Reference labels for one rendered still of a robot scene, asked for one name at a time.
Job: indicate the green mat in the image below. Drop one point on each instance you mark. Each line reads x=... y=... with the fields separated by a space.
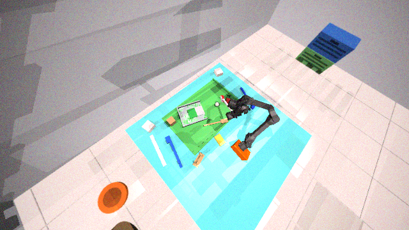
x=196 y=136

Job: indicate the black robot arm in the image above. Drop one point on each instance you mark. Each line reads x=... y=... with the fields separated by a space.
x=241 y=105

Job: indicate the small white cube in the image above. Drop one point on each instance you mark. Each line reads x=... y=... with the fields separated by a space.
x=149 y=126
x=218 y=72

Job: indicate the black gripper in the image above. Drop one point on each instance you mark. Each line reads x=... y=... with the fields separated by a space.
x=231 y=115

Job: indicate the white flat bar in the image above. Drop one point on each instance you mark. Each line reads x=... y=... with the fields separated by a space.
x=158 y=150

